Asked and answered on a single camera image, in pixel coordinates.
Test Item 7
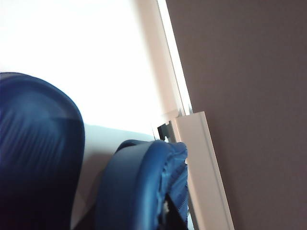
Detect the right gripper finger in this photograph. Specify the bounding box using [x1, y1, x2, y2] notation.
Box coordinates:
[165, 191, 188, 230]

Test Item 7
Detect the blue rubber slipper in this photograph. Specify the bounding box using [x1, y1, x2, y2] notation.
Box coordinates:
[0, 71, 85, 230]
[95, 138, 190, 230]

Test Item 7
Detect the brown desk partition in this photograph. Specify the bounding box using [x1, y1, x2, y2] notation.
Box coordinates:
[165, 0, 307, 230]

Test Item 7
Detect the white cable tray lid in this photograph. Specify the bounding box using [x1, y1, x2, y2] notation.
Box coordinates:
[171, 111, 235, 230]

